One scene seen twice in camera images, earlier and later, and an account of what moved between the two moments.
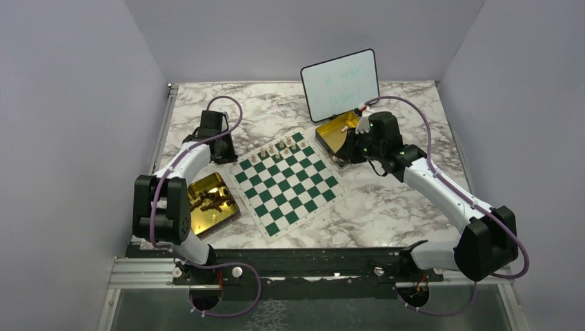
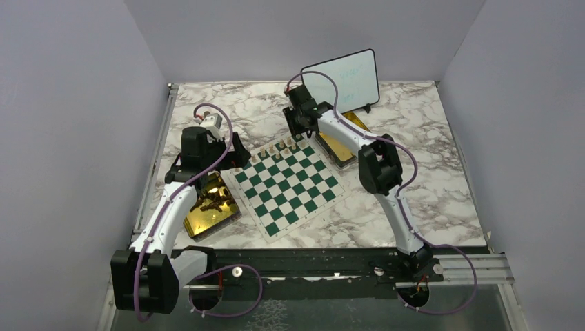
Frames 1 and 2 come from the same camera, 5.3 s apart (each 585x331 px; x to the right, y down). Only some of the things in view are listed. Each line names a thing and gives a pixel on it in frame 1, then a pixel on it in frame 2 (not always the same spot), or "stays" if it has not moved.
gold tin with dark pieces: x=212 y=206 stays
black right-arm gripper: x=347 y=152 to x=288 y=112
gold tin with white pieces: x=331 y=136 stays
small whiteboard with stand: x=340 y=85 stays
